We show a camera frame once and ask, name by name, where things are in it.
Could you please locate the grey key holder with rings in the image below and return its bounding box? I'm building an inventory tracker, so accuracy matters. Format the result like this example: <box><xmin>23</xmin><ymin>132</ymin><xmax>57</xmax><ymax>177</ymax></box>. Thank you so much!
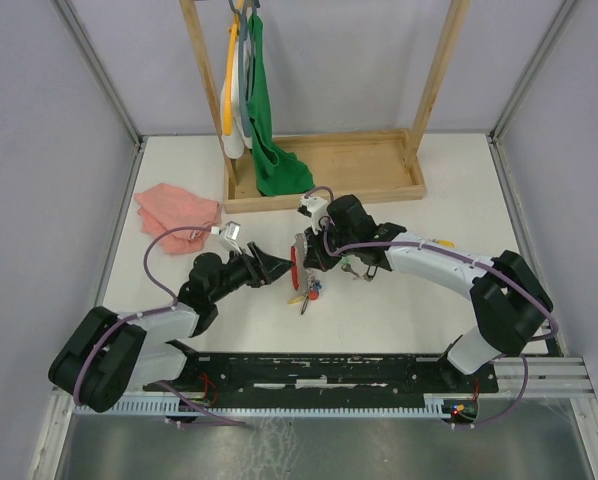
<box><xmin>289</xmin><ymin>245</ymin><xmax>323</xmax><ymax>315</ymax></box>

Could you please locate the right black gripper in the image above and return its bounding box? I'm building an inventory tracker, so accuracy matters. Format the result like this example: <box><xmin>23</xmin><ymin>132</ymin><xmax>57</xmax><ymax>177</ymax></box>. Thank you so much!
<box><xmin>303</xmin><ymin>219</ymin><xmax>357</xmax><ymax>272</ymax></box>

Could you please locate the green tag key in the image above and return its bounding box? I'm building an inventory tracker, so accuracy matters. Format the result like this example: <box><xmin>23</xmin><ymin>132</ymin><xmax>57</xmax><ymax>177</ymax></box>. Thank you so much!
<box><xmin>341</xmin><ymin>256</ymin><xmax>359</xmax><ymax>279</ymax></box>

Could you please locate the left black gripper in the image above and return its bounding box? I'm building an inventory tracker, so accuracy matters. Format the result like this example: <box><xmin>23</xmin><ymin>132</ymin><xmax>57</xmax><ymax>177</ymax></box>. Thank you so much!
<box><xmin>209</xmin><ymin>241</ymin><xmax>294</xmax><ymax>303</ymax></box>

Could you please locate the grey clothes hanger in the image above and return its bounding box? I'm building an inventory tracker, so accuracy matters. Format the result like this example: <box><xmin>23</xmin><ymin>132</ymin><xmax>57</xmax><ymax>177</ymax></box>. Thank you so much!
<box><xmin>229</xmin><ymin>1</ymin><xmax>260</xmax><ymax>108</ymax></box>

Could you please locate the black tag key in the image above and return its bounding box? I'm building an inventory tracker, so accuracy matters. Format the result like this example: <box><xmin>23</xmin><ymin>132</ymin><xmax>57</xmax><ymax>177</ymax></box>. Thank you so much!
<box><xmin>357</xmin><ymin>265</ymin><xmax>378</xmax><ymax>282</ymax></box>

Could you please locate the yellow clothes hanger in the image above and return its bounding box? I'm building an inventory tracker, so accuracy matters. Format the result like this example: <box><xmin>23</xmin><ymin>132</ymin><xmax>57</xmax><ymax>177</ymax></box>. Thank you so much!
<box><xmin>221</xmin><ymin>13</ymin><xmax>240</xmax><ymax>136</ymax></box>

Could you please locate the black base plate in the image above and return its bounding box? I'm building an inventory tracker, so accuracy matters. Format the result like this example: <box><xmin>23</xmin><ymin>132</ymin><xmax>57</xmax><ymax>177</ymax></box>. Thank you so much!
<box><xmin>169</xmin><ymin>352</ymin><xmax>499</xmax><ymax>409</ymax></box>

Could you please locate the green hanging garment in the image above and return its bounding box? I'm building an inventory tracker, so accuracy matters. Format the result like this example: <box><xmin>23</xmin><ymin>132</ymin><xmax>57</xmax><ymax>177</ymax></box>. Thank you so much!
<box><xmin>247</xmin><ymin>13</ymin><xmax>315</xmax><ymax>197</ymax></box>

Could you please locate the grey cable duct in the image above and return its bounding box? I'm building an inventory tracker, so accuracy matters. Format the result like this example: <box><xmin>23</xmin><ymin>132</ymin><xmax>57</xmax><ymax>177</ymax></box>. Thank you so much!
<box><xmin>73</xmin><ymin>392</ymin><xmax>465</xmax><ymax>416</ymax></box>

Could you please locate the yellow tag key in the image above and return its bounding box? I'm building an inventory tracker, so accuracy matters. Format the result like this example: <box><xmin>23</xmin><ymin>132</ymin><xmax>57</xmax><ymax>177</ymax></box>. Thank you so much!
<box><xmin>430</xmin><ymin>239</ymin><xmax>455</xmax><ymax>248</ymax></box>

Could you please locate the wooden clothes rack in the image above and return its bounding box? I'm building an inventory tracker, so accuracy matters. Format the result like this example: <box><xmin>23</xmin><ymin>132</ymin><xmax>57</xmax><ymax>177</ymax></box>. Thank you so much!
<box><xmin>179</xmin><ymin>1</ymin><xmax>470</xmax><ymax>213</ymax></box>

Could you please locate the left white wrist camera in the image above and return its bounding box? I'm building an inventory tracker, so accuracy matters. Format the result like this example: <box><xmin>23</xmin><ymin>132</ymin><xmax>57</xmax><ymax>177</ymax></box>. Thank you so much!
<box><xmin>210</xmin><ymin>221</ymin><xmax>243</xmax><ymax>255</ymax></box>

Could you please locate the white hanging garment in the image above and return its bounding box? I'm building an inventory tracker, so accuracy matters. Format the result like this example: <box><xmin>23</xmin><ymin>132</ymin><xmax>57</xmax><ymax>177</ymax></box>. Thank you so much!
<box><xmin>220</xmin><ymin>49</ymin><xmax>253</xmax><ymax>159</ymax></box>

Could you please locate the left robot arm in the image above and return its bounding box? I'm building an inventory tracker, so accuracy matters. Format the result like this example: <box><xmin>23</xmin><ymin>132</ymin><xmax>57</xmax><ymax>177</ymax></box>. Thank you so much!
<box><xmin>48</xmin><ymin>242</ymin><xmax>294</xmax><ymax>413</ymax></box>

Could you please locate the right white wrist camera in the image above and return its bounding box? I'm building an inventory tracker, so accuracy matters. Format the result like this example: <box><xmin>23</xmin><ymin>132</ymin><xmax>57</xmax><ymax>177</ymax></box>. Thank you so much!
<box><xmin>297</xmin><ymin>195</ymin><xmax>329</xmax><ymax>234</ymax></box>

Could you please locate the pink folded cloth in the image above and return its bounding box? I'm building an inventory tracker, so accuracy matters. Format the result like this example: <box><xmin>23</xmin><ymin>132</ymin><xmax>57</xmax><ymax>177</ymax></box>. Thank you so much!
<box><xmin>134</xmin><ymin>183</ymin><xmax>222</xmax><ymax>255</ymax></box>

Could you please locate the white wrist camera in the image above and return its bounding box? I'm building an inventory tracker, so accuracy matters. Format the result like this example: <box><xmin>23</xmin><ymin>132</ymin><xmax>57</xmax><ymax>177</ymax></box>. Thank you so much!
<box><xmin>210</xmin><ymin>221</ymin><xmax>243</xmax><ymax>255</ymax></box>
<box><xmin>297</xmin><ymin>195</ymin><xmax>329</xmax><ymax>234</ymax></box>

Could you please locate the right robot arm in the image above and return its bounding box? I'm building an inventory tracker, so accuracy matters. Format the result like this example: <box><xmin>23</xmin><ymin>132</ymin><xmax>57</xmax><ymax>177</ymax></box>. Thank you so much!
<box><xmin>298</xmin><ymin>191</ymin><xmax>558</xmax><ymax>391</ymax></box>

